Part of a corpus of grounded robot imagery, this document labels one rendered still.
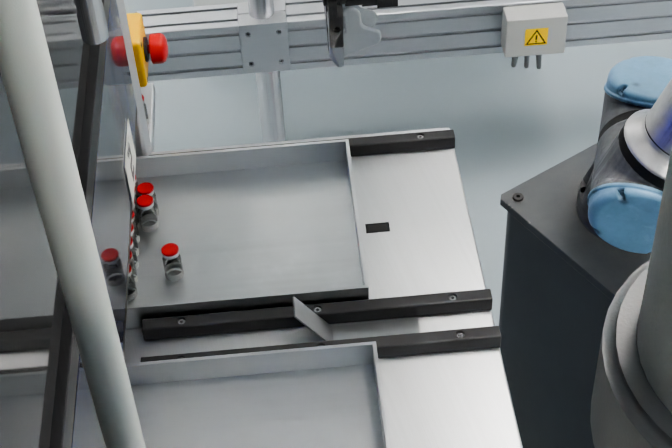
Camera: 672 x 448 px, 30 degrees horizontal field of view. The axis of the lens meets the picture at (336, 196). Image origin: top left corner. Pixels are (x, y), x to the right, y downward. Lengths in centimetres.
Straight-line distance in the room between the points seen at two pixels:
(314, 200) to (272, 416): 34
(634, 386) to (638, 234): 118
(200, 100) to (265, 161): 155
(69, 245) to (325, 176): 94
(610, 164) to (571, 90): 172
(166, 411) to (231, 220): 30
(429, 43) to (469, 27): 9
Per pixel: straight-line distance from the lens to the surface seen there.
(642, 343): 31
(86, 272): 72
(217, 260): 152
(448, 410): 137
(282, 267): 150
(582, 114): 311
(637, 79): 156
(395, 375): 139
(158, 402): 139
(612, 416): 31
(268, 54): 251
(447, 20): 250
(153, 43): 165
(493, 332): 141
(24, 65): 62
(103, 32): 93
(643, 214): 145
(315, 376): 139
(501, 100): 313
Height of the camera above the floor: 197
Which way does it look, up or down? 43 degrees down
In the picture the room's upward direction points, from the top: 3 degrees counter-clockwise
